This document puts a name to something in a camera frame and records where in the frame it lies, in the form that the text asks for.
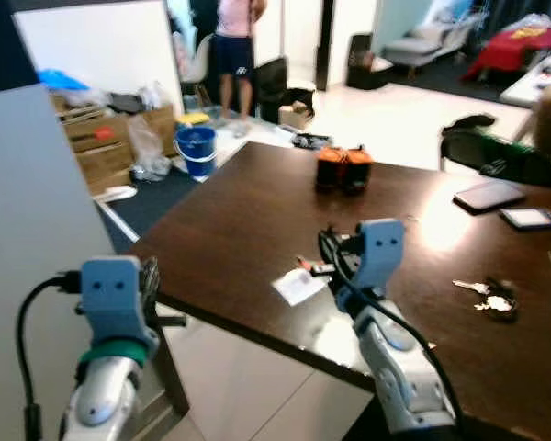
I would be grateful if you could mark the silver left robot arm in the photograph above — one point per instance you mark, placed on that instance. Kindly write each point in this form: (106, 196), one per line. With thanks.
(101, 400)

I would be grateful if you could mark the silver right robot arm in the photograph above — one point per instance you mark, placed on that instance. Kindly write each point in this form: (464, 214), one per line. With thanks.
(399, 372)

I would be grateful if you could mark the bunch of keys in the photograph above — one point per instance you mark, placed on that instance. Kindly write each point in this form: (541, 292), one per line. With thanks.
(494, 299)

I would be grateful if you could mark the white paper card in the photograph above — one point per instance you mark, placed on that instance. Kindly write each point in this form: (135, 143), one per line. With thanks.
(298, 287)

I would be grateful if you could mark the orange and black battery pack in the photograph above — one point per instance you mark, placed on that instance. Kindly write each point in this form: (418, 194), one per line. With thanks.
(342, 169)

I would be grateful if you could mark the grey cabinet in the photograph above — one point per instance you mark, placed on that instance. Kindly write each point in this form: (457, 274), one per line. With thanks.
(32, 239)

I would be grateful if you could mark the clear plastic bag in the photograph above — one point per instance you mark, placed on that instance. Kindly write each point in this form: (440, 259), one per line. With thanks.
(147, 147)

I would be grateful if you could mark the blue bucket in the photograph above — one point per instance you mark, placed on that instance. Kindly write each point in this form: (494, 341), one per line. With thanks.
(196, 152)

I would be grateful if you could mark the small cardboard box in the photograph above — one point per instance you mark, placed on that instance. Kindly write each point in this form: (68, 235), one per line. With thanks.
(296, 115)

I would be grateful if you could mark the stacked cardboard boxes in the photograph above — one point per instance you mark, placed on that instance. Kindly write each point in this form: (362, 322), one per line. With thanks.
(101, 142)

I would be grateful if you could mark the phone with lit screen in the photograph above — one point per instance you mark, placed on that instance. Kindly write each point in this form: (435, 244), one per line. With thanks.
(530, 218)

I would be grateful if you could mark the black bag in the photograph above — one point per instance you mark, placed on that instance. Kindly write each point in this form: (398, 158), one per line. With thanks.
(271, 87)

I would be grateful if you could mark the black and green chair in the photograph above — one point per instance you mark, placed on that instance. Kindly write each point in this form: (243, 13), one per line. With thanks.
(500, 156)

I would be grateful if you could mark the black bin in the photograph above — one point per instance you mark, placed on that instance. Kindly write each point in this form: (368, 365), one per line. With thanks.
(360, 62)

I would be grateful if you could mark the grey armchair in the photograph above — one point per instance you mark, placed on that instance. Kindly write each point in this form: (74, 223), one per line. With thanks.
(432, 48)

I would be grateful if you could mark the blue plastic bag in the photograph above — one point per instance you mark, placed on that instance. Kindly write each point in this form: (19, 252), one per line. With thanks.
(60, 80)

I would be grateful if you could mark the standing person in pink shirt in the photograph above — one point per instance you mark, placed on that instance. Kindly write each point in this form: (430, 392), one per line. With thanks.
(236, 46)

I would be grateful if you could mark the white board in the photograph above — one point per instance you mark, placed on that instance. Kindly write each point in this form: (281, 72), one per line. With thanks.
(101, 46)

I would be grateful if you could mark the red cloth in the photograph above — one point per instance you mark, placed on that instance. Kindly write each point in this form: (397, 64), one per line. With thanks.
(519, 48)

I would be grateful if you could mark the light blue left wrist camera mount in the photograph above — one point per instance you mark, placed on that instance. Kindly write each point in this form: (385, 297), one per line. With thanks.
(110, 296)

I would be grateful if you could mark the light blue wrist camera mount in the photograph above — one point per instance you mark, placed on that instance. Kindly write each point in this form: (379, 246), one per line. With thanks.
(110, 296)
(381, 250)

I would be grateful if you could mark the light blue right wrist camera mount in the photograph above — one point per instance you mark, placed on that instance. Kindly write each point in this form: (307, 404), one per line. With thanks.
(381, 250)

